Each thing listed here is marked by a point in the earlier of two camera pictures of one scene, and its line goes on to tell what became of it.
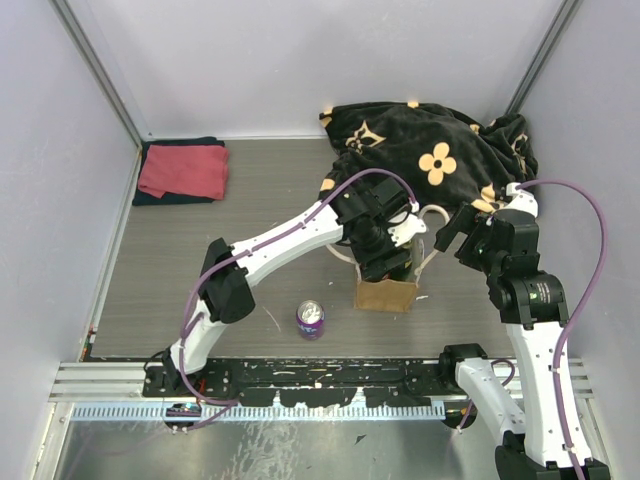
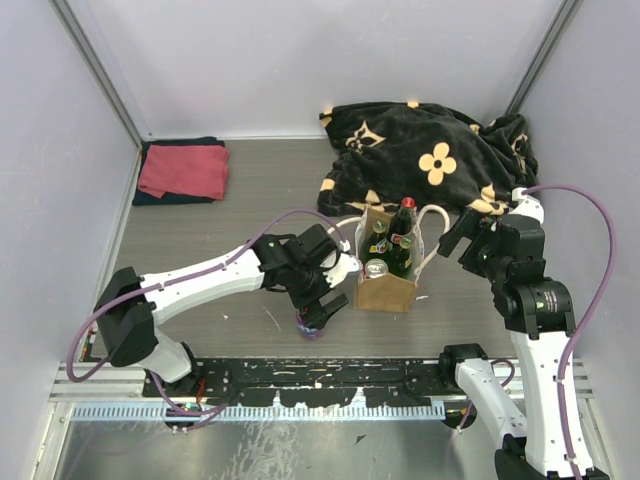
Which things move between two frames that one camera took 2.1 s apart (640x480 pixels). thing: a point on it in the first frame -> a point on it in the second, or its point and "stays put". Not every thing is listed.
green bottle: [404, 271] stays put
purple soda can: [310, 317] stays put
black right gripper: [465, 218] stays put
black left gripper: [373, 265] -> [311, 308]
